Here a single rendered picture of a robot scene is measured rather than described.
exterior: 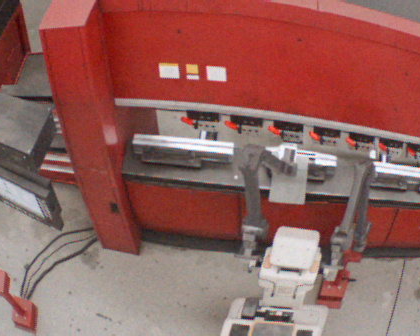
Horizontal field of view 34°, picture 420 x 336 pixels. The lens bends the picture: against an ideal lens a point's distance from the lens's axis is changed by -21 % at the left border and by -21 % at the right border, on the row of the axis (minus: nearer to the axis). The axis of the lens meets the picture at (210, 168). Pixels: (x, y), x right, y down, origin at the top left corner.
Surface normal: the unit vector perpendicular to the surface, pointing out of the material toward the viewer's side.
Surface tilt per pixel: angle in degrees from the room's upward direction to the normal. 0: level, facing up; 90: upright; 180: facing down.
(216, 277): 0
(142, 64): 90
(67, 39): 90
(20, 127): 0
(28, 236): 0
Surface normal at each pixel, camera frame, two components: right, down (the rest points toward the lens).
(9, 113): -0.04, -0.49
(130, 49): -0.14, 0.86
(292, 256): -0.19, 0.29
